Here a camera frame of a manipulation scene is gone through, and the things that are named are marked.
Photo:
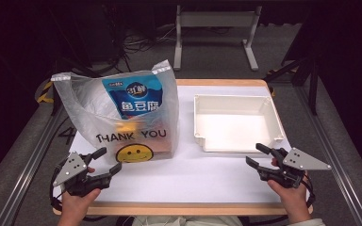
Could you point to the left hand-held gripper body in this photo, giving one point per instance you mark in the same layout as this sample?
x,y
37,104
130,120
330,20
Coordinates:
x,y
70,166

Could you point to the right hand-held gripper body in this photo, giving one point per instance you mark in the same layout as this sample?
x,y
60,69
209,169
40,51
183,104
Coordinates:
x,y
301,161

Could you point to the translucent plastic shopping bag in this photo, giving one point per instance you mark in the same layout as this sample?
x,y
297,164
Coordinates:
x,y
85,125

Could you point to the white plastic bin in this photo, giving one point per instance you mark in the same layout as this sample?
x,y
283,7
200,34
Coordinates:
x,y
235,132

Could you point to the blue snack pouch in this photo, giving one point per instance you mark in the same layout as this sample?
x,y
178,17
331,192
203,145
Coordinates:
x,y
138,94

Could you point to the person's left hand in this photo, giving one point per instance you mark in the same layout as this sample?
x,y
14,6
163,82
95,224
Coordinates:
x,y
75,207

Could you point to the person's right hand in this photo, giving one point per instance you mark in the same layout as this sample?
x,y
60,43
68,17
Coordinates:
x,y
295,204

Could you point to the white table mat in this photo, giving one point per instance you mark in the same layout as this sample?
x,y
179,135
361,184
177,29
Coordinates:
x,y
185,179

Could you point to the yellow black striped tape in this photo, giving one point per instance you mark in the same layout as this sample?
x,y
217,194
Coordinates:
x,y
44,94

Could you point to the person's pale clothing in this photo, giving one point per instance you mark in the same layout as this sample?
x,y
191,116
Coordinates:
x,y
185,221

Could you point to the white metal stand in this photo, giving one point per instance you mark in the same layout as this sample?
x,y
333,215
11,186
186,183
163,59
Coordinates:
x,y
217,19

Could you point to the aluminium floor rail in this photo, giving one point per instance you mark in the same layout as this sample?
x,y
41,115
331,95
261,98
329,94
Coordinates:
x,y
22,185
345,175

